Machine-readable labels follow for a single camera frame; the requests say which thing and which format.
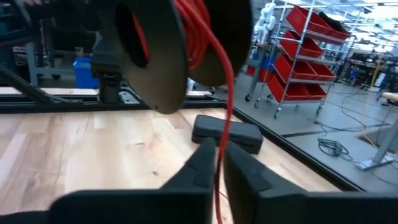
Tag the black zippered case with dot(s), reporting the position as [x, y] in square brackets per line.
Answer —
[242, 133]

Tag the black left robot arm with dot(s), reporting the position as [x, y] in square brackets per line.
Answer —
[107, 77]

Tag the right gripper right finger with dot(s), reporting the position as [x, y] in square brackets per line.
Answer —
[245, 180]

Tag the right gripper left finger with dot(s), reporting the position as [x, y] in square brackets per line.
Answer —
[199, 174]

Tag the blue plastic container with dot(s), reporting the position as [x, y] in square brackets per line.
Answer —
[85, 73]

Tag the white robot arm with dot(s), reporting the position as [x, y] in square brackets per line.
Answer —
[265, 21]

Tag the metal rack with red bins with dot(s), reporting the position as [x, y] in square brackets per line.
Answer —
[298, 68]

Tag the grey metal cart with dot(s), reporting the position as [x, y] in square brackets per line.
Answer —
[31, 59]

